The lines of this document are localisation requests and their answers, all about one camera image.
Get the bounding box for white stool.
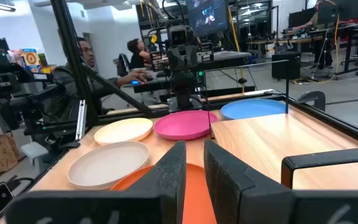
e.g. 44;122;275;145
20;141;49;169

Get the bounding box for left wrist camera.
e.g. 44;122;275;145
166;24;195;47

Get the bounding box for person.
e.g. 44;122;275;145
47;36;152;118
126;37;152;70
291;0;338;70

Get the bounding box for background workbench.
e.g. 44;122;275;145
247;23;358;77

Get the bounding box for black office chair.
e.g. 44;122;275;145
116;53;132;77

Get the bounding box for terracotta orange plate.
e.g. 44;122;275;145
109;163;218;224

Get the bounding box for yellow hanging strap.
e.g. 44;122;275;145
227;6;245;94

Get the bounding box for black desk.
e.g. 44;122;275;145
129;50;256;96

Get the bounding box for black table clamp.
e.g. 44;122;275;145
296;90;327;112

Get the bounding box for computer monitor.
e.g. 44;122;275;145
185;0;231;37

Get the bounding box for peach plate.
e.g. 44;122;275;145
93;117;154;146

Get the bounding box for black rig frame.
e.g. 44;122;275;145
0;0;358;215

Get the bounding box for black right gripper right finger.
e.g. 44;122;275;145
203;139;358;224

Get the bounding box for pale grey plate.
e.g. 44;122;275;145
67;140;151;190

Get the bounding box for black metal rack frame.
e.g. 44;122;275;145
202;58;358;191

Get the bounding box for pink plate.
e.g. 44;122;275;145
153;110;219;141

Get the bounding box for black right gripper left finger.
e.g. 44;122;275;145
4;140;188;224

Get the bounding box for silver aluminium bracket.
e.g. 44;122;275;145
75;99;87;141

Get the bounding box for colourful cereal box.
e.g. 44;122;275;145
20;48;42;74

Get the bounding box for blue plate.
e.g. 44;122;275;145
219;98;288;121

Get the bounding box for black floor speaker box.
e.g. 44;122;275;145
271;51;301;80

